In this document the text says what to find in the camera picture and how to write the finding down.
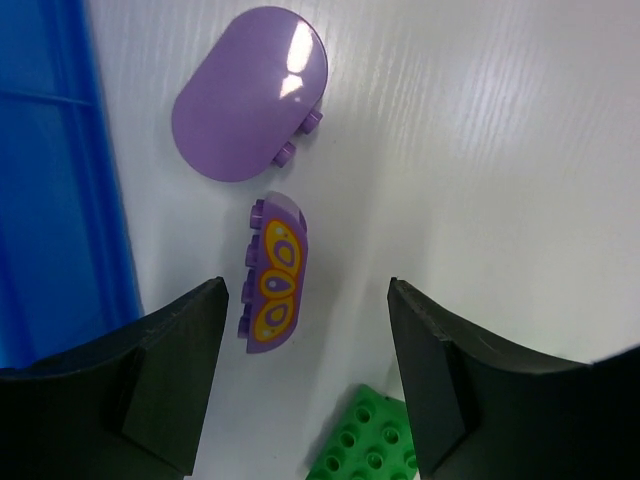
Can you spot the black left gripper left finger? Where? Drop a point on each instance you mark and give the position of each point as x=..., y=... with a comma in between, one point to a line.
x=130, y=404

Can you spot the blue divided plastic tray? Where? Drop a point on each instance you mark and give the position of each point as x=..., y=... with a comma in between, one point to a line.
x=67, y=273

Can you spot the large green lego plate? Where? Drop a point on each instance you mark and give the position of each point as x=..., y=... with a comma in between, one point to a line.
x=371, y=440

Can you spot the purple butterfly lego brick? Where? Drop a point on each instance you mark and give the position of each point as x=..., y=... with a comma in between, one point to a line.
x=276, y=258

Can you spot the plain purple rounded lego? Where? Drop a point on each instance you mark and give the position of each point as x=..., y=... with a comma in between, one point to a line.
x=259, y=85

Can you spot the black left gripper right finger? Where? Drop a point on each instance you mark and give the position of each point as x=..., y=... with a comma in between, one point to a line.
x=483, y=407

